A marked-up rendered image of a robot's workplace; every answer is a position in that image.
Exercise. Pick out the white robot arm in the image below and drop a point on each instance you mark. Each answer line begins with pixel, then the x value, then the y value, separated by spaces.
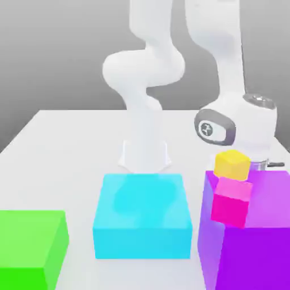
pixel 145 68

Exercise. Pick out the small yellow cube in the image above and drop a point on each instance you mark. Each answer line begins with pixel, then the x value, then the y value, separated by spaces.
pixel 232 165

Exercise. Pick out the small pink cube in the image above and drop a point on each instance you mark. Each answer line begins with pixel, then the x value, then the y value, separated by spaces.
pixel 231 204

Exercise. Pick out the large cyan box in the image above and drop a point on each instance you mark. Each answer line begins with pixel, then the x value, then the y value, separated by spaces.
pixel 142 217

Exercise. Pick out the large green box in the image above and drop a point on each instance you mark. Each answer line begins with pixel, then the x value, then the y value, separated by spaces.
pixel 27 238

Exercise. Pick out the large purple box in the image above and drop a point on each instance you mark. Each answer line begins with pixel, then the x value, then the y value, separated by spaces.
pixel 260 253

